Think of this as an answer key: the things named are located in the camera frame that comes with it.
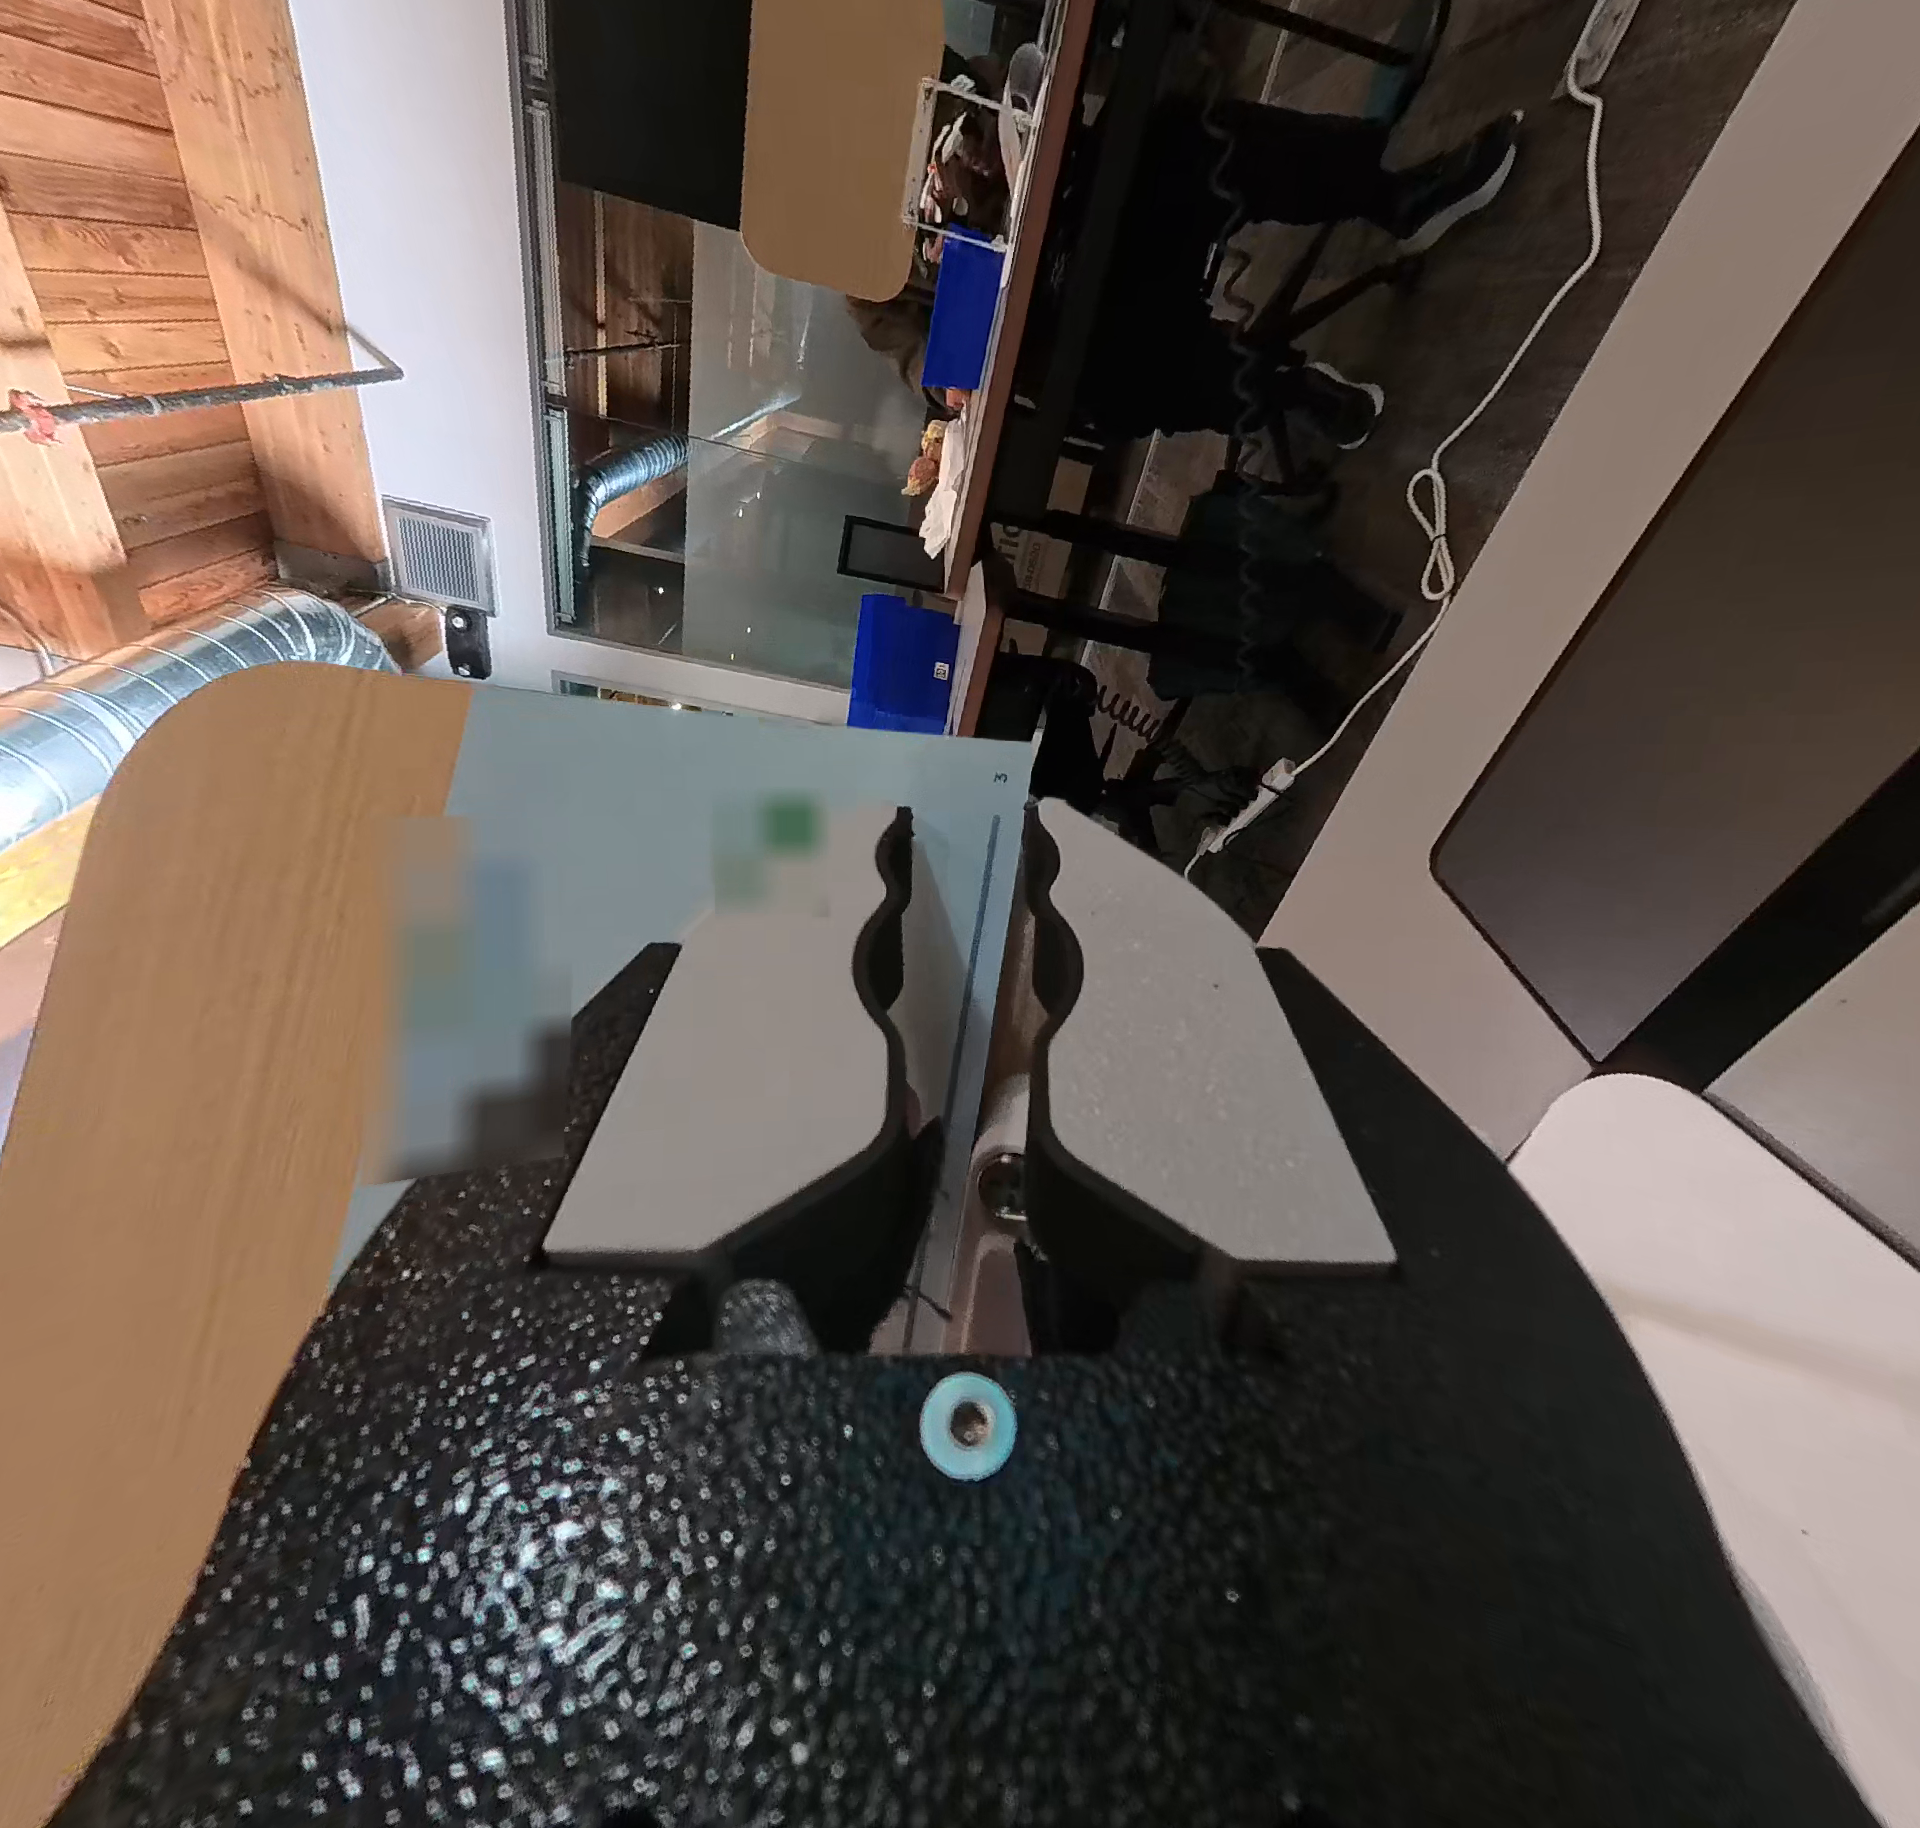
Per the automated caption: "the wooden pillar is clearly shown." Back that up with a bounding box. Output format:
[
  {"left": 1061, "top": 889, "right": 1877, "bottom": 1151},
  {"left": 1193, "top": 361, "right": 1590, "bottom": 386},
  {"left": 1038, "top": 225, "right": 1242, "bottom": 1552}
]
[{"left": 117, "top": 0, "right": 396, "bottom": 594}]

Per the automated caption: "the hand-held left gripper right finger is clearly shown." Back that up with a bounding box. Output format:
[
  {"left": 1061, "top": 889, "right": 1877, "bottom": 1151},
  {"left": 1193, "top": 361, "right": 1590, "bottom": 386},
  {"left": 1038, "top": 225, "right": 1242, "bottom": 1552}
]
[{"left": 1004, "top": 796, "right": 1401, "bottom": 1357}]

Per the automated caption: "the large silver duct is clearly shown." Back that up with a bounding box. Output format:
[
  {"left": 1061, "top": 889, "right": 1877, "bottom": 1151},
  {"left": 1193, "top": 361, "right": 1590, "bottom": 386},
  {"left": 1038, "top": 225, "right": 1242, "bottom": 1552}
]
[{"left": 0, "top": 594, "right": 402, "bottom": 853}]

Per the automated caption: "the small silver duct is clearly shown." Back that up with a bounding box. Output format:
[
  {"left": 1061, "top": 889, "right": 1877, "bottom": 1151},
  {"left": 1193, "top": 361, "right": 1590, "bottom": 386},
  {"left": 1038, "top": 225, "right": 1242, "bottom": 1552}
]
[{"left": 577, "top": 433, "right": 687, "bottom": 526}]

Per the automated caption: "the instruction booklet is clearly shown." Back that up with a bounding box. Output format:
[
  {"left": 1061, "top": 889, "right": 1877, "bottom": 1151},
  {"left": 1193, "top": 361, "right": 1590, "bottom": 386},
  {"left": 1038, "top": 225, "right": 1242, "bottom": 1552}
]
[{"left": 362, "top": 693, "right": 1041, "bottom": 1352}]

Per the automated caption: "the black wall panel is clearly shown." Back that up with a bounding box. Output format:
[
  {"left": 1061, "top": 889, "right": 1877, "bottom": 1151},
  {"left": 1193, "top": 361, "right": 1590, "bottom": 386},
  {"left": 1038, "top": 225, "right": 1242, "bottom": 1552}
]
[{"left": 541, "top": 0, "right": 753, "bottom": 230}]

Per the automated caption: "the metal rod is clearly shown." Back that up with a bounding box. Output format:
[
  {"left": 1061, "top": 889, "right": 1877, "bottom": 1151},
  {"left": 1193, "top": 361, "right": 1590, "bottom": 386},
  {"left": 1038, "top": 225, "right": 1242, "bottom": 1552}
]
[{"left": 0, "top": 361, "right": 407, "bottom": 440}]

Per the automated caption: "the white air vent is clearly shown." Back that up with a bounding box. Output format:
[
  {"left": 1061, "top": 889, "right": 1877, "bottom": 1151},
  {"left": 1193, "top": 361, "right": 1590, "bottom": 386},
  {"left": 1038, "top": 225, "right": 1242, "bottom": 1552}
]
[{"left": 376, "top": 499, "right": 499, "bottom": 618}]

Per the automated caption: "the blue bin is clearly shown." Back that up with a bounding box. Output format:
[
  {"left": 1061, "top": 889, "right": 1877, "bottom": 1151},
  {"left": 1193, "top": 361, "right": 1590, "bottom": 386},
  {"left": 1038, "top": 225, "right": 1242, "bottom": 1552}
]
[{"left": 921, "top": 230, "right": 1004, "bottom": 395}]

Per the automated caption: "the white power strip with cable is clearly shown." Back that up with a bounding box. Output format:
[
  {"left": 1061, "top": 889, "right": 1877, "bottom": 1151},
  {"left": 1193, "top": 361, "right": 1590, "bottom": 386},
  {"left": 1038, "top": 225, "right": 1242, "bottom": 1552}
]
[{"left": 1182, "top": 0, "right": 1672, "bottom": 884}]

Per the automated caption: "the stack of blue bins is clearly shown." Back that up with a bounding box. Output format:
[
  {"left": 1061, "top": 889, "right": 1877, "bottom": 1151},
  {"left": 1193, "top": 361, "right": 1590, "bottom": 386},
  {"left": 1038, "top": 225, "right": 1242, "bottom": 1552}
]
[{"left": 850, "top": 594, "right": 967, "bottom": 736}]

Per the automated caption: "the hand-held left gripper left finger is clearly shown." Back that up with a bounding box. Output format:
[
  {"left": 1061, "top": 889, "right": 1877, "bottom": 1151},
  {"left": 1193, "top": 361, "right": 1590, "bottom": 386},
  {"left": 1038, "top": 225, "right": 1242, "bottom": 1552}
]
[{"left": 541, "top": 805, "right": 937, "bottom": 1357}]

